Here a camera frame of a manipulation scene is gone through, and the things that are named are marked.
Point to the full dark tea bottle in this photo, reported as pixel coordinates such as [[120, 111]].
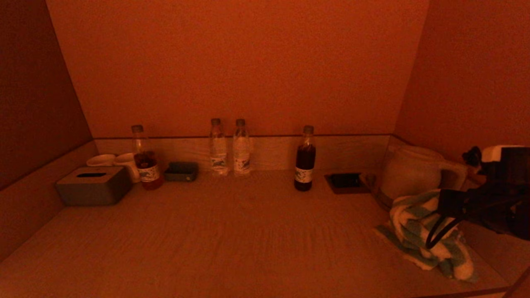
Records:
[[305, 161]]

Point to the white ceramic cup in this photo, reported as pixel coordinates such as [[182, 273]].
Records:
[[129, 163], [100, 160]]

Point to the clear water bottle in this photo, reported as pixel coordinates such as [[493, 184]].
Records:
[[218, 153], [241, 153]]

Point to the dark pop-up power socket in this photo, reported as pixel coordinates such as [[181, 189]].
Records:
[[345, 182]]

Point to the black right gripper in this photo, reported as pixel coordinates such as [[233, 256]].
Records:
[[497, 207]]

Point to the part-empty amber tea bottle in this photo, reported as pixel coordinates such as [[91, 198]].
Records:
[[147, 165]]

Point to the green white striped towel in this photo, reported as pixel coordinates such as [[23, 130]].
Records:
[[414, 231]]

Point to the cream electric kettle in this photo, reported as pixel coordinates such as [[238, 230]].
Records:
[[410, 174]]

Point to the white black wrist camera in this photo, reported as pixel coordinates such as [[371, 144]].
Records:
[[509, 161]]

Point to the small teal tray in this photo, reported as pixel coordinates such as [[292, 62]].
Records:
[[181, 171]]

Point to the grey-blue tissue box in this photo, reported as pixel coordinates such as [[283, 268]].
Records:
[[93, 188]]

